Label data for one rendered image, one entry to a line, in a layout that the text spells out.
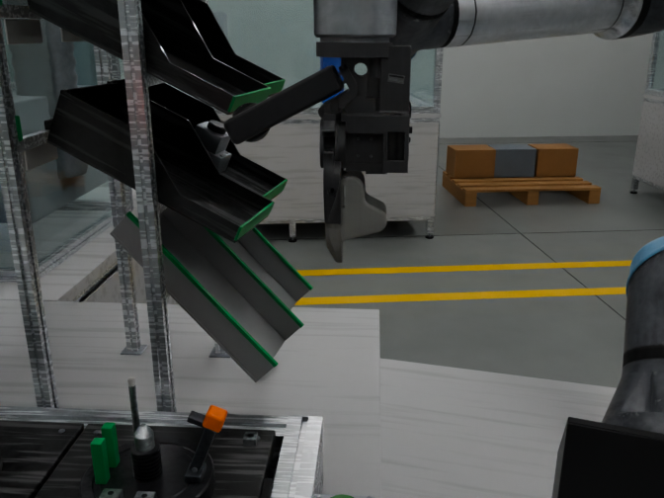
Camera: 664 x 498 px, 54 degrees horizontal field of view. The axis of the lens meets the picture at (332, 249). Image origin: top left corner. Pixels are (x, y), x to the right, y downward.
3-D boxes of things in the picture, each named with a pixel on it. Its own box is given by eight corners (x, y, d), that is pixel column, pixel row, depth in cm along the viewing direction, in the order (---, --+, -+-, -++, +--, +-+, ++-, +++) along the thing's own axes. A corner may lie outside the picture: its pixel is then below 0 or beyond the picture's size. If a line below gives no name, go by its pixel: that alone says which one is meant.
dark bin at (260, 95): (265, 104, 90) (286, 52, 87) (228, 116, 78) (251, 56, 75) (90, 13, 92) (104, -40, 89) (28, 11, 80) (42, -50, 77)
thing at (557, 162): (560, 183, 647) (565, 142, 635) (599, 204, 572) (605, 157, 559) (442, 185, 638) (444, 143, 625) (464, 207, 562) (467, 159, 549)
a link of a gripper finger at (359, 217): (385, 273, 63) (388, 179, 60) (324, 271, 64) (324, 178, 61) (385, 262, 66) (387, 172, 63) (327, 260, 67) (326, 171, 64)
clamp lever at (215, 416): (206, 465, 71) (228, 409, 68) (202, 477, 69) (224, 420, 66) (175, 454, 70) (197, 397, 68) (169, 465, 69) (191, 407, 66)
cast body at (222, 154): (225, 170, 105) (241, 131, 103) (214, 176, 101) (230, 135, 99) (181, 146, 106) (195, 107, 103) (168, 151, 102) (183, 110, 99)
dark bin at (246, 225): (268, 216, 95) (288, 172, 92) (234, 243, 83) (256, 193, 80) (102, 127, 97) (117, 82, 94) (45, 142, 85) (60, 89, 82)
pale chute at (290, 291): (295, 302, 115) (312, 288, 114) (272, 334, 103) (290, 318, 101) (184, 186, 113) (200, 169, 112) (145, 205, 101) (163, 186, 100)
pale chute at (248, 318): (285, 341, 101) (303, 324, 99) (255, 383, 89) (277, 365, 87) (156, 208, 99) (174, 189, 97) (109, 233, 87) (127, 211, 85)
